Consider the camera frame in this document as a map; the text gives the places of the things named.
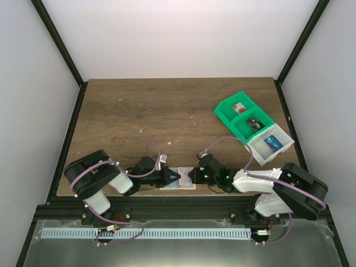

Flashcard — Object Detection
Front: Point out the black frame post right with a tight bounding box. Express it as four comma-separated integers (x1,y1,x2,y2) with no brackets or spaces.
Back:
276,0,330,85

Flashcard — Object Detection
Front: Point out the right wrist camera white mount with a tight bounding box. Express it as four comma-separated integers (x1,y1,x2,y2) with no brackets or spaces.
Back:
197,150,207,159

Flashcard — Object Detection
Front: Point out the green plastic bin middle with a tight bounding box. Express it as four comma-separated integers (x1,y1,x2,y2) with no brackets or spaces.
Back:
229,107,275,142

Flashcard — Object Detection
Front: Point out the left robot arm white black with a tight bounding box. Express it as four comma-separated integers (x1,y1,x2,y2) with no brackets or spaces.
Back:
63,150,181,215

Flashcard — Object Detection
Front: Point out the green plastic bin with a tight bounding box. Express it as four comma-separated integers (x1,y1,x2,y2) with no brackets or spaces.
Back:
229,107,275,142
214,91,257,123

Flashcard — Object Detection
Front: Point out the black frame side rail left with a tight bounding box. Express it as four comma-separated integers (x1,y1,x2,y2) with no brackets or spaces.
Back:
45,81,88,205

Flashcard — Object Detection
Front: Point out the black frame side rail right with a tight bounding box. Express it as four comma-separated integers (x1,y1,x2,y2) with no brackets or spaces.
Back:
274,80,309,171

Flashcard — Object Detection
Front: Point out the metal sheet front panel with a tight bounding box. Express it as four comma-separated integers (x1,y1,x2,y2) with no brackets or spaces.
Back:
24,220,342,266

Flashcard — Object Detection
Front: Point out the black frame post left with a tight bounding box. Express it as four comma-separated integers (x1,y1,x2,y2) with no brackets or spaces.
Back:
30,0,85,87

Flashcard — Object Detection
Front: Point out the black frame post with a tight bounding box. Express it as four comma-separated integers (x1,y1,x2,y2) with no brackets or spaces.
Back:
276,0,330,85
30,0,85,87

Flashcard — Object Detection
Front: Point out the light blue slotted cable duct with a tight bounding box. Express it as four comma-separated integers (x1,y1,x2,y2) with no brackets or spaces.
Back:
41,228,251,240

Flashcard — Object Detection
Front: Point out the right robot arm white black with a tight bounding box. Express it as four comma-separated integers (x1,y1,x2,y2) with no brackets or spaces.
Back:
188,154,328,220

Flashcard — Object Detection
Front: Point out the beige leather card holder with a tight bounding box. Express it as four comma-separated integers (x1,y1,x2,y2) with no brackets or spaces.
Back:
160,181,196,190

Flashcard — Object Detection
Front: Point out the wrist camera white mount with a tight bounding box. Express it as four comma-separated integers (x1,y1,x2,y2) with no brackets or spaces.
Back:
156,154,167,171
197,150,207,159

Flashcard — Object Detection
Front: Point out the green plastic bin far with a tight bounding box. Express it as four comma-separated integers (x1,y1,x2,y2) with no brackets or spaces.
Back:
214,91,257,123

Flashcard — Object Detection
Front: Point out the black frame side rail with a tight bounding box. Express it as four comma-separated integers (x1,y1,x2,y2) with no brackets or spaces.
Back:
274,80,309,171
45,81,88,205

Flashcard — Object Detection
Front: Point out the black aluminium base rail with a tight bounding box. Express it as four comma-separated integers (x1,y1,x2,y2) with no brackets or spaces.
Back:
34,195,270,227

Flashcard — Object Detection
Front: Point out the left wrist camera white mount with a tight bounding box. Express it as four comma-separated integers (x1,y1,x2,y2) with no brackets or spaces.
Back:
156,154,167,171

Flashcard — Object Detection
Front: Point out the white plastic bin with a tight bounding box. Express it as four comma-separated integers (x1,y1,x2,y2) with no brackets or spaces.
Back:
245,123,294,166

